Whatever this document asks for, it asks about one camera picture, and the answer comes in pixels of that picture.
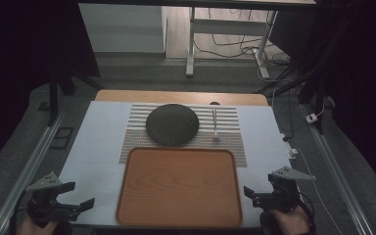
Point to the metal floor rail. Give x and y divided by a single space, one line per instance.
26 173
336 169

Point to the white power adapter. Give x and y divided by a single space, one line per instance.
311 118

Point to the person's right hand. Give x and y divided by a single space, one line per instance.
290 222

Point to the white plug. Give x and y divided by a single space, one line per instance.
292 152

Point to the black floor frame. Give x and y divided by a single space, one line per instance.
62 138

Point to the white cabinet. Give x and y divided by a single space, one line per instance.
120 29

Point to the white desk frame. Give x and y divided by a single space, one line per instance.
191 49

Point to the black stand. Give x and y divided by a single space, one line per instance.
313 75
54 98

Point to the person's left hand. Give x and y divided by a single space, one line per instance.
34 227

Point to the white table cover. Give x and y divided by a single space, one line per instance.
94 143

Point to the brown wooden tray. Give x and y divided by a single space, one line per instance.
179 187

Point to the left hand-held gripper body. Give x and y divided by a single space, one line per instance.
44 202

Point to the dark round plate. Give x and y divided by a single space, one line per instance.
172 124

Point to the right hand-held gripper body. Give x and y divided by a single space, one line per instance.
285 192

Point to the striped woven placemat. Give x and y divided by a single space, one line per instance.
228 150

